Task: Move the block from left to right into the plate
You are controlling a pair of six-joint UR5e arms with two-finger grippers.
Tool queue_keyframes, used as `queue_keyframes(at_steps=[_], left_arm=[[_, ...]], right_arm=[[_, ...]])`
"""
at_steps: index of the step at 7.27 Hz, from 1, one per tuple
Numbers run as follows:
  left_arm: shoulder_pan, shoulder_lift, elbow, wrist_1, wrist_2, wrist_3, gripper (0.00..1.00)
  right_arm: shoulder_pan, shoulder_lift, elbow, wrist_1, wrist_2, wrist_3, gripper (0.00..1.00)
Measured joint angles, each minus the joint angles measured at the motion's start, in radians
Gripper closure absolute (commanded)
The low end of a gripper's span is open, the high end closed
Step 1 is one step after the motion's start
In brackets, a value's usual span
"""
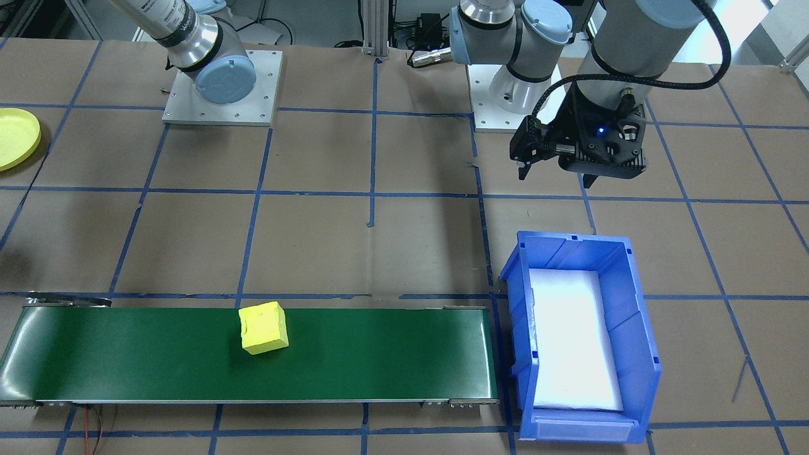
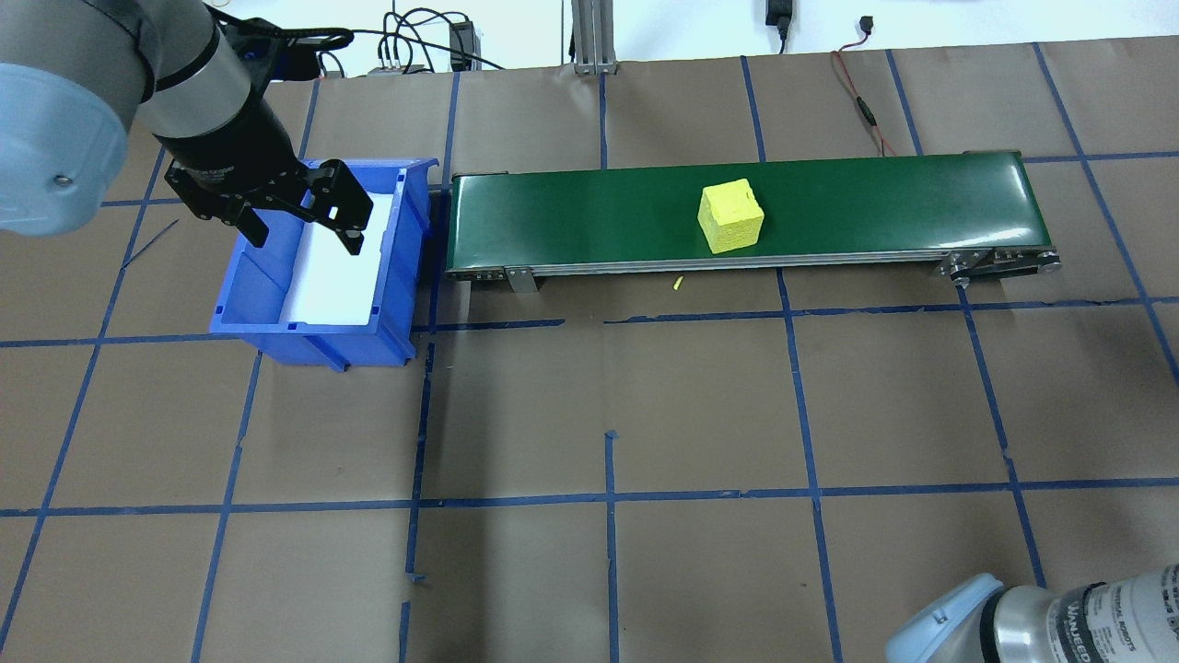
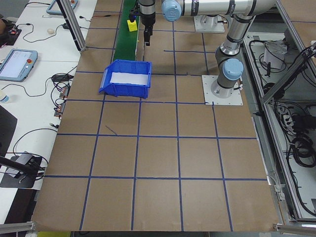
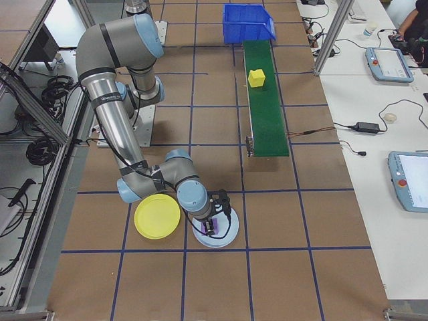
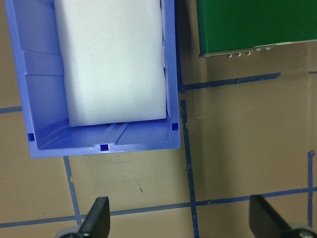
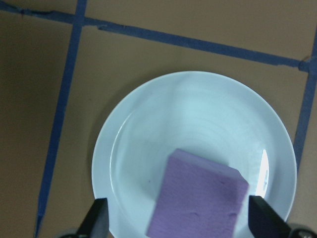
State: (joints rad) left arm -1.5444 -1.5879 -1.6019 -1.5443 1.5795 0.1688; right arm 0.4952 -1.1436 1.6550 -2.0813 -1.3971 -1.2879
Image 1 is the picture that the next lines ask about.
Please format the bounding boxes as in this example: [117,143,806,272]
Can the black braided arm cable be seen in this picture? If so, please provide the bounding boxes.
[533,0,733,124]

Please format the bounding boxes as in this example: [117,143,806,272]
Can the thin red wire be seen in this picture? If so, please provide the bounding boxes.
[84,404,106,455]

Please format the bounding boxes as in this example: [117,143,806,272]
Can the white foam pad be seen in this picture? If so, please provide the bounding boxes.
[527,268,625,413]

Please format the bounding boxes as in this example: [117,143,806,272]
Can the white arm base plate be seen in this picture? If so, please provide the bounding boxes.
[162,50,284,128]
[466,60,576,134]

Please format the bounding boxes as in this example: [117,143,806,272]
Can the blue plastic bin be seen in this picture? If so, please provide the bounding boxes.
[500,230,663,444]

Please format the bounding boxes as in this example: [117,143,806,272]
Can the aluminium frame post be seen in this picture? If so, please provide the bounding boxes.
[361,0,390,59]

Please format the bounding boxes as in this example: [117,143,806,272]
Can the green conveyor belt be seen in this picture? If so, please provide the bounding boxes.
[0,291,501,409]

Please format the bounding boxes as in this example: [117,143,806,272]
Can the yellow foam block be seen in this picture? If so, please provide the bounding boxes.
[238,301,290,356]

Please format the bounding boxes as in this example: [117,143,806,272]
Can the yellow plate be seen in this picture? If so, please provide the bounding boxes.
[0,107,42,173]

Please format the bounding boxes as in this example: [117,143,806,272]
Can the silver cable connector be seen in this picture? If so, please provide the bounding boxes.
[407,49,453,68]

